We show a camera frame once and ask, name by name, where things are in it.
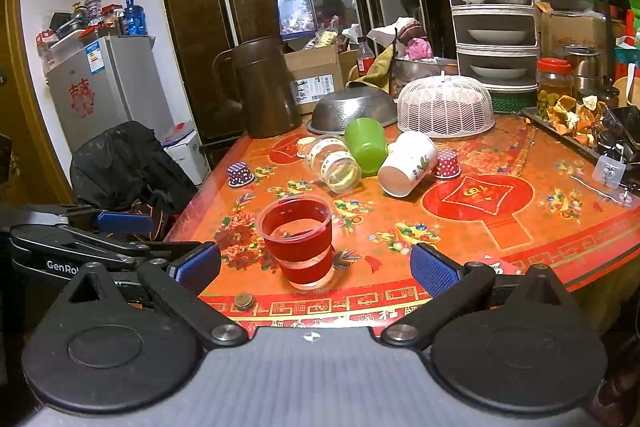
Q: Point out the blue water bottle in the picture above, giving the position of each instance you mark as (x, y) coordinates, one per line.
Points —
(134, 18)

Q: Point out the metal basin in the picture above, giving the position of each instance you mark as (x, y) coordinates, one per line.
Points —
(425, 69)

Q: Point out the cardboard box with label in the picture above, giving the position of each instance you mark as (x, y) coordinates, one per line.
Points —
(315, 79)

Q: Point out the large cardboard box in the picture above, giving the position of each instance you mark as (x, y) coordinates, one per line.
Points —
(575, 34)

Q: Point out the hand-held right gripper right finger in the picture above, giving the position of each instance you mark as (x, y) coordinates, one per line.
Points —
(433, 268)

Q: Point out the clear adhesive hook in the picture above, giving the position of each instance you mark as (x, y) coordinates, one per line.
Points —
(607, 169)
(602, 192)

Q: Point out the white printed paper cup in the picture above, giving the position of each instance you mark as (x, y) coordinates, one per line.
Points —
(409, 162)

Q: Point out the clear cup with red bands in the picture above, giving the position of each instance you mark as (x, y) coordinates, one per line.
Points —
(298, 252)

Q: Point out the white plastic food cover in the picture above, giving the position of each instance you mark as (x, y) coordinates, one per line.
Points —
(445, 107)

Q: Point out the grey tiered dish rack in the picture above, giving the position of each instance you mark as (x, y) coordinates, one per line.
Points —
(452, 14)

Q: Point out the black tray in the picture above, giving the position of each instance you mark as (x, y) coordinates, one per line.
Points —
(537, 117)

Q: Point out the glass jar with red lid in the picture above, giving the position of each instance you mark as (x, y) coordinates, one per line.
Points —
(554, 84)

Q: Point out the white carton box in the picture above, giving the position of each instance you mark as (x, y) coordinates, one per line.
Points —
(189, 153)

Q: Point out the clear glass jar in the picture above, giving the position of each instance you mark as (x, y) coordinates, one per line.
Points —
(334, 163)

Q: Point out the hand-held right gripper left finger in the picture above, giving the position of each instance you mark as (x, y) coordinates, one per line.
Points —
(196, 266)

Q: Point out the silver fridge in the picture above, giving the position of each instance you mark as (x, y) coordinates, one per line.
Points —
(107, 92)

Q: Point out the pink plastic bag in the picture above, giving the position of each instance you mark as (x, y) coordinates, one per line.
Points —
(419, 49)

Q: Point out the metal colander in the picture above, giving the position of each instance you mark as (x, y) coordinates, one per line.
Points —
(350, 107)

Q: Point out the metal pot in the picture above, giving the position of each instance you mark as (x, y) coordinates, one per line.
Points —
(584, 64)

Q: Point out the small round metal cap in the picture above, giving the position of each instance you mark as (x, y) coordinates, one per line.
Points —
(243, 301)

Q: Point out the dried orange peels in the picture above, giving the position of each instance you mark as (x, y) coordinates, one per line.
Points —
(575, 117)

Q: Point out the red drink bottle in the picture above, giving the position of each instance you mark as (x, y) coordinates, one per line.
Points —
(365, 57)

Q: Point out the red dotted small cup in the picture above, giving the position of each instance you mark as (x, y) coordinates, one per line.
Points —
(447, 164)

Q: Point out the red floral tablecloth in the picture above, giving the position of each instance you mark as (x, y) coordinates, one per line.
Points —
(500, 227)

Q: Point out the purple dotted small cup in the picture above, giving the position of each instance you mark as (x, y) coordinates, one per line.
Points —
(240, 173)

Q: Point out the hanging plastic snack bag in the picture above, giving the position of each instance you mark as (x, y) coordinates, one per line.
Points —
(295, 2)

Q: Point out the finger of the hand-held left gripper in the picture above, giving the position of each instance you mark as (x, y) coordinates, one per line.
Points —
(125, 222)
(75, 239)

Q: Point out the white plate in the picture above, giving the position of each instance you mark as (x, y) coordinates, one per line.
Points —
(500, 72)
(495, 36)

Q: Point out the brown wardrobe with mirror doors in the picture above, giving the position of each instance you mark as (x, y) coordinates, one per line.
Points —
(200, 7)

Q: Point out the brown plastic jug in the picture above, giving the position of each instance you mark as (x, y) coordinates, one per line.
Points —
(262, 92)

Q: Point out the green plastic basket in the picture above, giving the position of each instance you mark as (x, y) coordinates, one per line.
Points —
(514, 101)

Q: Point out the red paper packet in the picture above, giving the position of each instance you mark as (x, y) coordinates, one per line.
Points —
(500, 265)

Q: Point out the olive green cloth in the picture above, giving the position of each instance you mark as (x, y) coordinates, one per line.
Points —
(379, 67)

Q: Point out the green plastic cup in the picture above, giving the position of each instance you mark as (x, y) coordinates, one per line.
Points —
(367, 144)

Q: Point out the wooden door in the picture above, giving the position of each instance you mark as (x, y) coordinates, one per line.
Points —
(17, 97)

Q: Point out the black cloth on chair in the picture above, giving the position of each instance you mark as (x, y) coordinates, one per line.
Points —
(125, 172)

